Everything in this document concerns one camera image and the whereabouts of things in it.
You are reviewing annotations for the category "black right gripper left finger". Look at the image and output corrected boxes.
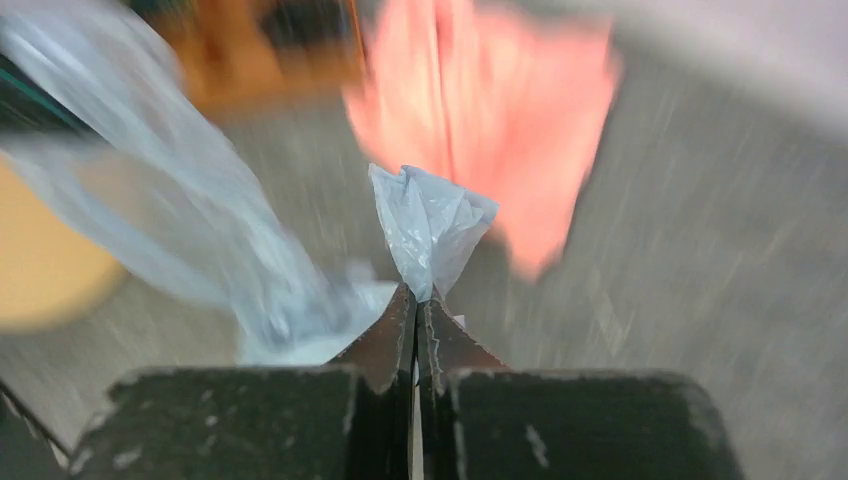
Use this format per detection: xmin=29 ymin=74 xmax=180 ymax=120
xmin=68 ymin=284 xmax=416 ymax=479

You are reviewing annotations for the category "orange compartment tray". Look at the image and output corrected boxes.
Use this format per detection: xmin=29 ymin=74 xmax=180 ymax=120
xmin=127 ymin=1 xmax=365 ymax=118

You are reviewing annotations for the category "light blue plastic trash bag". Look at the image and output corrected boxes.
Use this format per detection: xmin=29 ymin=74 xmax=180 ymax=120
xmin=0 ymin=0 xmax=501 ymax=367

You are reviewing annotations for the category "pink cloth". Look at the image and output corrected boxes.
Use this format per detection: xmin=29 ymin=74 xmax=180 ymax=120
xmin=344 ymin=1 xmax=622 ymax=279

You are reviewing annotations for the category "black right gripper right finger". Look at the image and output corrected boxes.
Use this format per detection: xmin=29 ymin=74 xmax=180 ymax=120
xmin=417 ymin=299 xmax=744 ymax=480

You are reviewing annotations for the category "yellow trash bin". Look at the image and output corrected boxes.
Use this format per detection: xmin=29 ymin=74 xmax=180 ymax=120
xmin=1 ymin=162 xmax=127 ymax=334

